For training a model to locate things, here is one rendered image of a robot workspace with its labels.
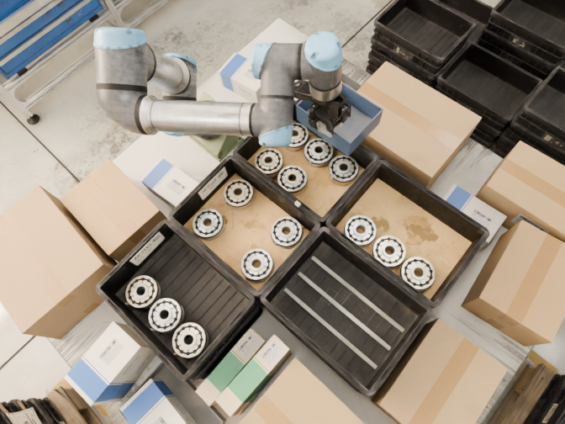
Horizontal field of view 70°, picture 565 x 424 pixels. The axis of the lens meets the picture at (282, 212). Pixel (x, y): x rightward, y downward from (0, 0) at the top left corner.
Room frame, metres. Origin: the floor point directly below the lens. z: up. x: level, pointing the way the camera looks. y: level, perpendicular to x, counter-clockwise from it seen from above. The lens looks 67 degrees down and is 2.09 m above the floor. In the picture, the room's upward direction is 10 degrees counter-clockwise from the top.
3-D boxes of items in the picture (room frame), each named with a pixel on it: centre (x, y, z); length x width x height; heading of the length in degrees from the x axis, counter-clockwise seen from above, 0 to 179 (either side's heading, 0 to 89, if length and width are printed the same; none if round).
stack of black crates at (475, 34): (1.72, -1.16, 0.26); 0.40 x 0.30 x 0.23; 38
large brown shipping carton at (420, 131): (0.77, -0.49, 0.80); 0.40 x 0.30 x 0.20; 39
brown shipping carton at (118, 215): (0.65, 0.59, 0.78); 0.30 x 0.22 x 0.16; 36
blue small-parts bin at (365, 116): (0.69, -0.21, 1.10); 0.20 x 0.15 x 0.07; 39
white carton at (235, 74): (1.19, 0.05, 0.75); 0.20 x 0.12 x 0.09; 46
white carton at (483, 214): (0.42, -0.63, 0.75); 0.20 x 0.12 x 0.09; 41
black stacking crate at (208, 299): (0.29, 0.36, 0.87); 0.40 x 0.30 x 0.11; 40
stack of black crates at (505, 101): (1.16, -1.09, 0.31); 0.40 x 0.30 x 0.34; 38
